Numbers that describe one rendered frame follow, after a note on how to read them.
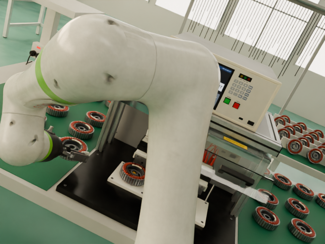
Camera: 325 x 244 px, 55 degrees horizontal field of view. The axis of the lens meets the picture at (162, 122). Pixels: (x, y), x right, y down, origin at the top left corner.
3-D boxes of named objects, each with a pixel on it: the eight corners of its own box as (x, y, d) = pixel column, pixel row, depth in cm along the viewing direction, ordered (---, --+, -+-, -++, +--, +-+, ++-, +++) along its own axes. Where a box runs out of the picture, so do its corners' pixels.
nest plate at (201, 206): (203, 228, 113) (204, 225, 113) (166, 209, 115) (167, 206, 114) (207, 205, 127) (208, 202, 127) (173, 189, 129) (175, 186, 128)
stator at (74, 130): (75, 141, 136) (77, 133, 135) (63, 127, 143) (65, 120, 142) (96, 139, 145) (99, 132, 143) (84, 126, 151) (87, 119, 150)
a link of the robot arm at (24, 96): (30, 100, 52) (94, 110, 58) (38, 33, 53) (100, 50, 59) (-4, 114, 81) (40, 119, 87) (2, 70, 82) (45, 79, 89)
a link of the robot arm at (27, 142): (-18, 164, 73) (27, 168, 72) (-11, 111, 75) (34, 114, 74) (15, 163, 87) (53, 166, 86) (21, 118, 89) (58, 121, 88)
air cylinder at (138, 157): (148, 170, 134) (153, 160, 132) (132, 162, 134) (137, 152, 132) (151, 165, 138) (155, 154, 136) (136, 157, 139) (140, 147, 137)
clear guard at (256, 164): (266, 205, 96) (275, 190, 94) (194, 171, 98) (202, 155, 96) (260, 160, 126) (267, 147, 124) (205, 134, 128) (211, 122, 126)
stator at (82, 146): (75, 166, 109) (78, 158, 107) (48, 152, 110) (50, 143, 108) (91, 153, 119) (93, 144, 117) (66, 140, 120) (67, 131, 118)
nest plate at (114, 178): (143, 198, 116) (144, 195, 115) (107, 180, 117) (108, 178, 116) (154, 178, 129) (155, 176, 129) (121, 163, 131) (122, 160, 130)
